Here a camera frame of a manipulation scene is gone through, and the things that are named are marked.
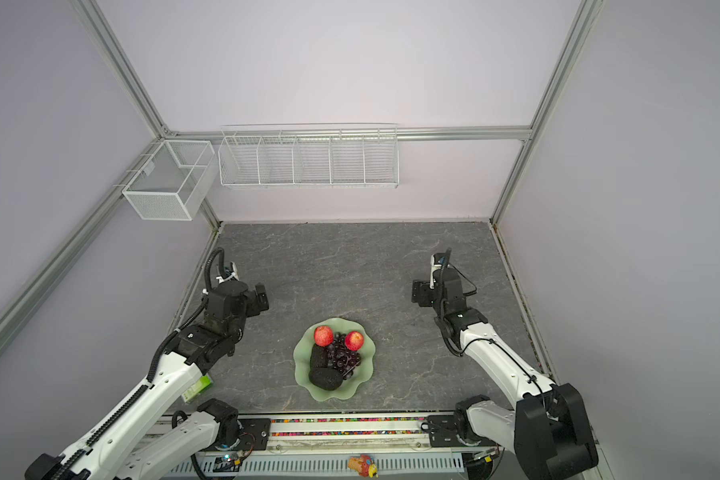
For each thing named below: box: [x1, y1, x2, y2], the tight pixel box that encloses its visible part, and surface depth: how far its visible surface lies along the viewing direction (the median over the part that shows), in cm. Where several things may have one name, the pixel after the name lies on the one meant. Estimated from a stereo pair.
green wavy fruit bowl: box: [293, 317, 376, 402], surface depth 84 cm
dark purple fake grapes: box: [327, 332, 362, 380], surface depth 84 cm
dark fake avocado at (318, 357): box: [310, 343, 328, 370], surface depth 84 cm
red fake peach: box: [344, 330, 365, 351], surface depth 83 cm
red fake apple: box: [314, 325, 335, 347], surface depth 84 cm
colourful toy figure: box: [348, 454, 379, 478], surface depth 69 cm
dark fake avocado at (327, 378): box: [308, 367, 343, 391], surface depth 78 cm
